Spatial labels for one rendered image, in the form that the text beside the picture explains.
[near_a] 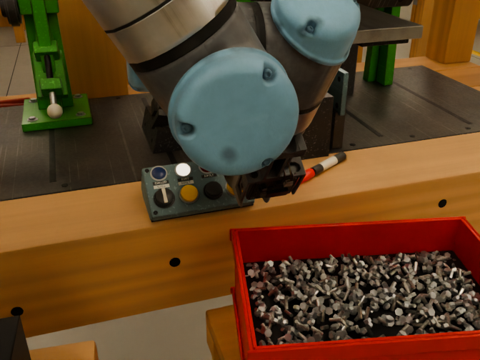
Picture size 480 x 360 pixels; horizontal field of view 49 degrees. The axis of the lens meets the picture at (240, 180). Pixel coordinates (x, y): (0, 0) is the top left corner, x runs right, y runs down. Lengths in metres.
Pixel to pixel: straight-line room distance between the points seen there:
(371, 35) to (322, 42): 0.37
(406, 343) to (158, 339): 1.37
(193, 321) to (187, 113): 1.64
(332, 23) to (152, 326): 1.57
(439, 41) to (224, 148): 1.37
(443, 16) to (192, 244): 1.09
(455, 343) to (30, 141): 0.78
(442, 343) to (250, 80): 0.37
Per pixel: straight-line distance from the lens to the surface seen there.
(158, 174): 0.76
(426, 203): 0.91
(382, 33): 0.81
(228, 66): 0.29
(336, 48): 0.45
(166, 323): 1.91
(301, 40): 0.44
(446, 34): 1.62
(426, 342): 0.57
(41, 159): 0.97
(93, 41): 1.25
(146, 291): 0.80
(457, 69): 1.59
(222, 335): 0.71
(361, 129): 1.05
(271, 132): 0.30
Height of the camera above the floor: 1.30
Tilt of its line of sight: 28 degrees down
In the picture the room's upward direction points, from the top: straight up
